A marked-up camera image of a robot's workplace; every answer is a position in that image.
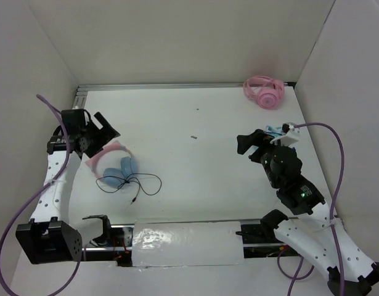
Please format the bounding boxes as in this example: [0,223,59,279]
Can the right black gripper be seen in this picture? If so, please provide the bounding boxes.
[235,128,290,187]

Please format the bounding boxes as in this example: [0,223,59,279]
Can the pink blue cat-ear headphones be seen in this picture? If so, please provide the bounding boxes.
[85,141,138,189]

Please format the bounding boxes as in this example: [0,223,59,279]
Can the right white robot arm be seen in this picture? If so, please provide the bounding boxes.
[237,123,379,295]

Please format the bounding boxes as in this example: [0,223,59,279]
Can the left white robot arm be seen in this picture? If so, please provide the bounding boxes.
[15,109,120,265]

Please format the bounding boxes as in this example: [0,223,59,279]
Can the teal cat-ear headphones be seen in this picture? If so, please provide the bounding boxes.
[264,125,283,138]

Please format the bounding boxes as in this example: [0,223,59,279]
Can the white taped cover sheet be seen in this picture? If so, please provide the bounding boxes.
[131,221,244,267]

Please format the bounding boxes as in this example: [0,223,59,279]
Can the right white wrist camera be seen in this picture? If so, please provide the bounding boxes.
[271,122,300,146]

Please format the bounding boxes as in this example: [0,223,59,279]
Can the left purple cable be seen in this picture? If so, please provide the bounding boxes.
[0,94,87,296]

